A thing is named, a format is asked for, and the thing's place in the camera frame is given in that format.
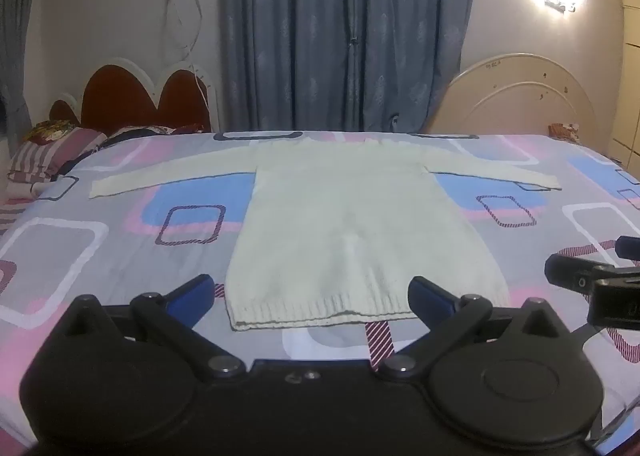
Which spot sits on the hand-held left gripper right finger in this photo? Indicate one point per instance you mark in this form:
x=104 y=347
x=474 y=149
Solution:
x=431 y=300

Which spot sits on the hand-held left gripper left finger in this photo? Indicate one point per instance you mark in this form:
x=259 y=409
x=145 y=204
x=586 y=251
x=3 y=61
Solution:
x=192 y=297

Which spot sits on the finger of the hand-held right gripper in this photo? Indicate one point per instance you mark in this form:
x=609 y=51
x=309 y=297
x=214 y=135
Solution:
x=570 y=272
x=629 y=248

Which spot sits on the white knit sweater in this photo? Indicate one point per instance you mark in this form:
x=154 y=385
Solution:
x=350 y=236

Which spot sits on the patterned grey pink bed sheet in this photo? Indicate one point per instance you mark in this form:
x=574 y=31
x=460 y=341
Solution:
x=125 y=261

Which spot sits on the red patterned cushion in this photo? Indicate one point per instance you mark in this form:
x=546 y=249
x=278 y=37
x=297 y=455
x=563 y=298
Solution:
x=564 y=130

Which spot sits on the dark patterned pillow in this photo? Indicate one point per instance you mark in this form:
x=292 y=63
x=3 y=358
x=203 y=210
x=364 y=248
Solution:
x=150 y=130

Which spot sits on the cream round headboard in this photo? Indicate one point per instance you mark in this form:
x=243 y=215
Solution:
x=520 y=106

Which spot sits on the cream wardrobe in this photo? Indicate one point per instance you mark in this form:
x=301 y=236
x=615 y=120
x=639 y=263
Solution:
x=631 y=61

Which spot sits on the pink striped pillow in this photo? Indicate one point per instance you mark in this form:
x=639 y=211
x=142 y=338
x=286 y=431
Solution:
x=55 y=154

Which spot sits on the red and white headboard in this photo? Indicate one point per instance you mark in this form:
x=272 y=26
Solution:
x=130 y=96

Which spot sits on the red gold patterned pillow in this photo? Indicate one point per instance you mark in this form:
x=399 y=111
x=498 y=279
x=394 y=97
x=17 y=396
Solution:
x=47 y=130

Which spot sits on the blue patterned curtain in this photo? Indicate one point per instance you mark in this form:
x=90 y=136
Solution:
x=345 y=31

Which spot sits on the blue striped curtain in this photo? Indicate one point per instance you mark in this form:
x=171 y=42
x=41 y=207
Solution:
x=17 y=26

